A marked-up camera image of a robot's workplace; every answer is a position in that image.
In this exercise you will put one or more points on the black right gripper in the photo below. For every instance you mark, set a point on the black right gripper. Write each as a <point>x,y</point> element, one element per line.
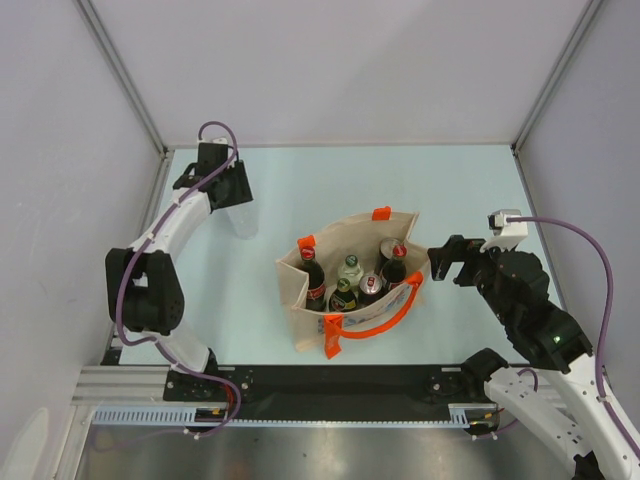
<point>457,248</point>

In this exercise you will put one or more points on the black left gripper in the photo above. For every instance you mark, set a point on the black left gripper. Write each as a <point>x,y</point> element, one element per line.
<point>241,192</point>

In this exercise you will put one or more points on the clear plastic water bottle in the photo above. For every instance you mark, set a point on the clear plastic water bottle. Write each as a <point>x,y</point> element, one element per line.
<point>244,219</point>

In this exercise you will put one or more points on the blue white drink can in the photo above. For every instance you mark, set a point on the blue white drink can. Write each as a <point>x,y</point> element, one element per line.
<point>369,290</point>

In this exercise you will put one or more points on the clear glass bottle green cap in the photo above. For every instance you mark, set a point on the clear glass bottle green cap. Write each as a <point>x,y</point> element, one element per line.
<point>351,270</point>

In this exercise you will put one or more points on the glass cola bottle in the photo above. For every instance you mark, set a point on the glass cola bottle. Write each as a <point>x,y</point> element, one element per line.
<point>314,280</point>

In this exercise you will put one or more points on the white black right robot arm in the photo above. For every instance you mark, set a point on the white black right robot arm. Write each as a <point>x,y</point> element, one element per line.
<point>596,439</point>

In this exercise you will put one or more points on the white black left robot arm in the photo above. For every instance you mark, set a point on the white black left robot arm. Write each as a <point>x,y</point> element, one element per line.
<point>146,301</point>

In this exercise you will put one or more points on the beige canvas tote bag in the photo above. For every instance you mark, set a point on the beige canvas tote bag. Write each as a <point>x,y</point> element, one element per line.
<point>360,235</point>

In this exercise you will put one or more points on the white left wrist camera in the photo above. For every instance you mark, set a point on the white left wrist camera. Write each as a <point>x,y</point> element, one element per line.
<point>218,140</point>

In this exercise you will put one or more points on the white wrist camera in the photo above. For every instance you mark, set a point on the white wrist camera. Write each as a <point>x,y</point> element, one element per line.
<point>218,140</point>
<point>508,231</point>

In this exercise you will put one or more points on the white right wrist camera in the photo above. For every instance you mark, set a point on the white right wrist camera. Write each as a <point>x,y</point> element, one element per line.
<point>508,231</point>

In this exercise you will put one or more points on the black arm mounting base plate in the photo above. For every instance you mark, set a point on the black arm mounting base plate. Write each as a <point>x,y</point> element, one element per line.
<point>430,383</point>

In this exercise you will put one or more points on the left aluminium corner post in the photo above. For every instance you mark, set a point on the left aluminium corner post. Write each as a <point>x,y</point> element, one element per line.
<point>114,61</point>

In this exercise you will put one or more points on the aluminium corner post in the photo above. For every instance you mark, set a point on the aluminium corner post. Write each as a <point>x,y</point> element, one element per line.
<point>114,61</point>
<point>586,20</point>

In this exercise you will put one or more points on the aluminium frame rail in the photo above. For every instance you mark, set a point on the aluminium frame rail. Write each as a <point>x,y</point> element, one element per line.
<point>144,386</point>

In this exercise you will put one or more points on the right aluminium corner post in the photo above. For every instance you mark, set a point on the right aluminium corner post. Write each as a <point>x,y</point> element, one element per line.
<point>586,20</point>

